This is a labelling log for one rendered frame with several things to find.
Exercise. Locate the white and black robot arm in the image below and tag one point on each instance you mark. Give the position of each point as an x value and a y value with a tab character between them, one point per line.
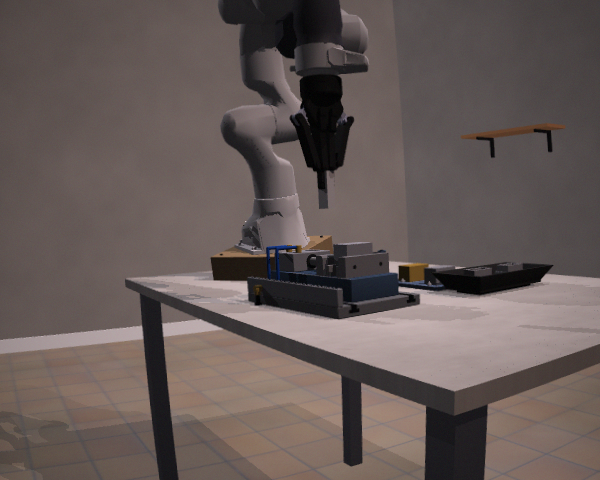
316	26

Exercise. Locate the grey flat bar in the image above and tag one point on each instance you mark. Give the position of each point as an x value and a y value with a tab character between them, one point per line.
331	270

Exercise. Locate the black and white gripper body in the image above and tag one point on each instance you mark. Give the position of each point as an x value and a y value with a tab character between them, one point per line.
321	90

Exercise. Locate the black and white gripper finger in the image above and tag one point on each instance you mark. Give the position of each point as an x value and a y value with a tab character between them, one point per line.
341	136
310	151

